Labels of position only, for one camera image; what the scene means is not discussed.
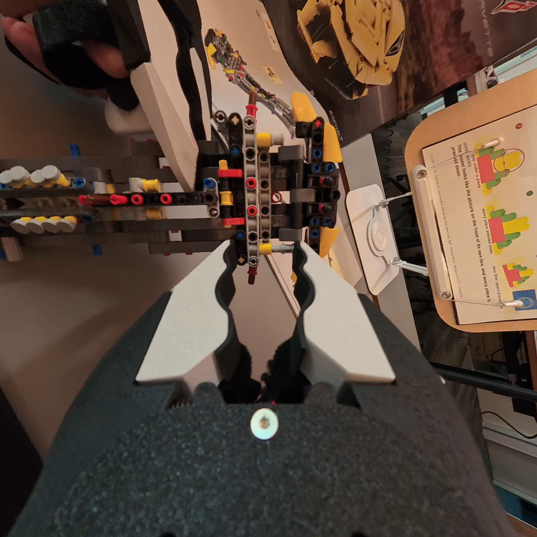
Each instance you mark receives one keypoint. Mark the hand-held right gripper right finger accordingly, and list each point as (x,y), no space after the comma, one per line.
(344,331)

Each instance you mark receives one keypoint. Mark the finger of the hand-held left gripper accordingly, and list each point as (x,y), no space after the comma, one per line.
(168,117)

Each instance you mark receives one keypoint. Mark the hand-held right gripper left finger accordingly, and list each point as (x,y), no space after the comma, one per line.
(188,327)

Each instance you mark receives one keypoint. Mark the lego car chassis model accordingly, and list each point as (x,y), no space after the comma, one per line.
(251,188)

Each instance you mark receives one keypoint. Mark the lego instruction booklet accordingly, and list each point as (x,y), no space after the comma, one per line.
(251,50)

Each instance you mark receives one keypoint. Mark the lego set box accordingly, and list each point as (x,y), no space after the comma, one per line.
(419,42)

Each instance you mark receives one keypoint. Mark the person's left hand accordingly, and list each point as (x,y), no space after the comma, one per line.
(16,35)

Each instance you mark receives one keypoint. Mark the instruction card on stand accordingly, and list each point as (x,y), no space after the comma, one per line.
(373,260)

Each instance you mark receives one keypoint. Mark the black metal pole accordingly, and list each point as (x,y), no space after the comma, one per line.
(482,379)

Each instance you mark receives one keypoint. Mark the printed instruction sheet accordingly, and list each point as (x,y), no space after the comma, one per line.
(474,235)

